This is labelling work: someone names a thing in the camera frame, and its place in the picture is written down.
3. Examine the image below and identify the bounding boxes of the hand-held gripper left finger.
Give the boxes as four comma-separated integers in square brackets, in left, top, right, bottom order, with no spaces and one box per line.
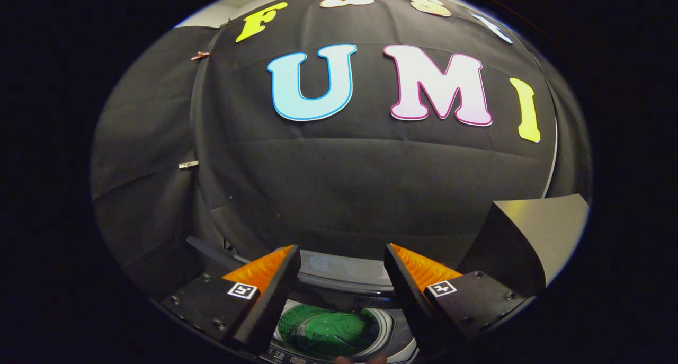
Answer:
[160,245,301,355]

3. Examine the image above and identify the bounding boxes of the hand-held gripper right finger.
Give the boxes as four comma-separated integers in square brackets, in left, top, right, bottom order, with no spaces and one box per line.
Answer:
[384,243,530,357]

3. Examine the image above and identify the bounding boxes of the dark grey washing machine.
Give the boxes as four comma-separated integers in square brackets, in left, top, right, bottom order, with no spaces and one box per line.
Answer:
[185,236,424,364]

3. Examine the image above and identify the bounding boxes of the green button shirt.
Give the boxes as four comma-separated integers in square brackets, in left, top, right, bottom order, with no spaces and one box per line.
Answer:
[279,304,380,357]

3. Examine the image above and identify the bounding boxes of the black backdrop cloth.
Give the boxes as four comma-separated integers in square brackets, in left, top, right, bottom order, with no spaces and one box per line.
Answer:
[90,0,593,301]

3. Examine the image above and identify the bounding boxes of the grey top beige cabinet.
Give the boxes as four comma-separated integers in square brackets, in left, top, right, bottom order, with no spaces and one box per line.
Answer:
[457,193,590,297]

